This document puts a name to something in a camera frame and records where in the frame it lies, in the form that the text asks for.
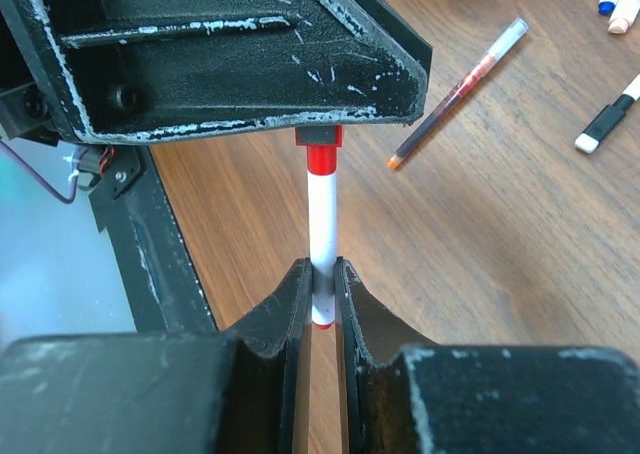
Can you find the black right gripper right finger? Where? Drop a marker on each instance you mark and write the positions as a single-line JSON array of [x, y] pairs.
[[401, 392]]

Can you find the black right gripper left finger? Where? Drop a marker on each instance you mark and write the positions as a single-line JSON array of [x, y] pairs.
[[244, 389]]

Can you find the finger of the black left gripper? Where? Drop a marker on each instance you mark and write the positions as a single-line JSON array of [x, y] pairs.
[[143, 72]]

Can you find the red cap white marker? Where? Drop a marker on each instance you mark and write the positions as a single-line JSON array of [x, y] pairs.
[[322, 144]]

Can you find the red ink gel pen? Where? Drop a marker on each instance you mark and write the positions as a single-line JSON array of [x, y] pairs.
[[500, 47]]

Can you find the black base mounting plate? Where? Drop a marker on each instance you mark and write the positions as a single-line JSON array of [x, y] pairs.
[[162, 286]]

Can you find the black capped white marker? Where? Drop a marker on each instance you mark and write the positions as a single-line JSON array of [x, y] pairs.
[[607, 120]]

